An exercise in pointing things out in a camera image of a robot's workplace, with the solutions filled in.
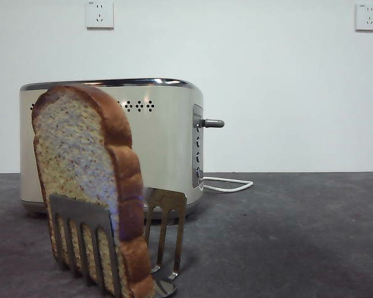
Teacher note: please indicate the grey toaster lever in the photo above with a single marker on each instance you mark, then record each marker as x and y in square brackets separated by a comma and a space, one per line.
[214, 123]

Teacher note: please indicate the brown crust bread slice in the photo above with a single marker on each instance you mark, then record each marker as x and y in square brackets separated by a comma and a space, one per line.
[74, 149]

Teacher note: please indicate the cream two-slot toaster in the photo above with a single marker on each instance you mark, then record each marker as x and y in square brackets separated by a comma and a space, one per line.
[161, 139]

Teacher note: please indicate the stainless steel toast rack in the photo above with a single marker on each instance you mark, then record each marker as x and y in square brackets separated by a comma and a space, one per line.
[81, 211]

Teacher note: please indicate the white wall socket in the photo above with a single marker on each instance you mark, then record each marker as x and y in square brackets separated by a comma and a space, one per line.
[368, 18]
[100, 15]

